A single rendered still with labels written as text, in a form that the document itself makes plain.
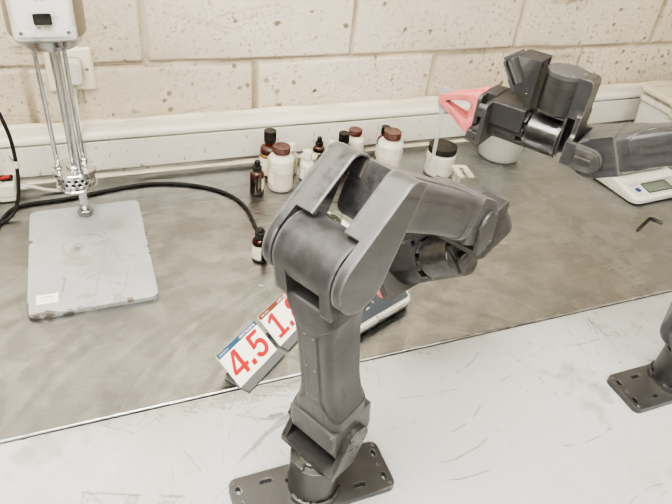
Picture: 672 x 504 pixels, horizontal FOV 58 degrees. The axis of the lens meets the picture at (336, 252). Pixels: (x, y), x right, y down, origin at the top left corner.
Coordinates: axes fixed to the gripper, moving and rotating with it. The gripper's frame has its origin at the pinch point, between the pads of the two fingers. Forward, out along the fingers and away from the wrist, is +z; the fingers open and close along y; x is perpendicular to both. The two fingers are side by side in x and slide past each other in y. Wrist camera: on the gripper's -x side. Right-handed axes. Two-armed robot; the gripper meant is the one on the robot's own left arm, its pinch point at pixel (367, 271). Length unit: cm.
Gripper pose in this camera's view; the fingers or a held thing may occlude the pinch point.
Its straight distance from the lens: 90.3
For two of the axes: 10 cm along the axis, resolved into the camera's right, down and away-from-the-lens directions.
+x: 3.7, 9.2, 0.9
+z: -5.6, 1.4, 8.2
